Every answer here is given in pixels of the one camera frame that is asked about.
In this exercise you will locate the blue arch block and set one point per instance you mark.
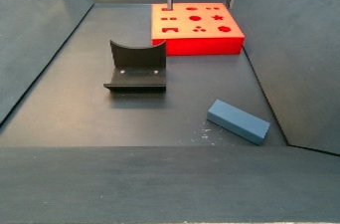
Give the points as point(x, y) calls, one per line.
point(238, 121)

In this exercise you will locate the black curved fixture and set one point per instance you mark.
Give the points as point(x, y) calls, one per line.
point(141, 68)

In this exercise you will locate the red shape sorter block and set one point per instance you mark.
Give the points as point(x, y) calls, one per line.
point(197, 29)

